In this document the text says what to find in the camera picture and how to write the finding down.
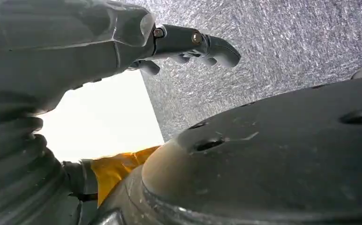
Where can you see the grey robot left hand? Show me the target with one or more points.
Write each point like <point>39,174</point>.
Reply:
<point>60,46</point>

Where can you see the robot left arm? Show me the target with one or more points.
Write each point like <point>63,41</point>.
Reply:
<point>16,174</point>

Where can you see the black robot body shell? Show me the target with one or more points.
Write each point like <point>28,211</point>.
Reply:
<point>261,155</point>

